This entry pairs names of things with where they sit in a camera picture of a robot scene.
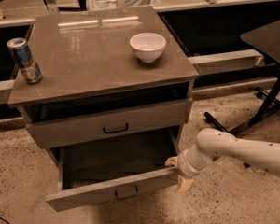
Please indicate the grey top drawer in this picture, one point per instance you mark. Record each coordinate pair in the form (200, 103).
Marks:
(81, 129)

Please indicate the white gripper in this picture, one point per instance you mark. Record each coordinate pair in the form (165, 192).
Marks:
(184, 165)

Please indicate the white ceramic bowl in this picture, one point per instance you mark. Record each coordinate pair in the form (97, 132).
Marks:
(147, 47)

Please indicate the blue silver drink can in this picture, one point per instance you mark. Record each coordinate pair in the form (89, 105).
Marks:
(22, 56)

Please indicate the white wire basket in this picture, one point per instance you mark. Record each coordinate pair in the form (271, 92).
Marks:
(111, 4)

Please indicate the grey drawer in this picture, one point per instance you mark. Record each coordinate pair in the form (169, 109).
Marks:
(116, 168)
(81, 129)

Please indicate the black folding side table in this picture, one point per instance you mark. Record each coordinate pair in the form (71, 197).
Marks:
(266, 40)

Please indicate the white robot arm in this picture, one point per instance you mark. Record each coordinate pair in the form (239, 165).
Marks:
(213, 145)

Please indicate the grey drawer cabinet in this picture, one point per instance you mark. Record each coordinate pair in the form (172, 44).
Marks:
(88, 66)

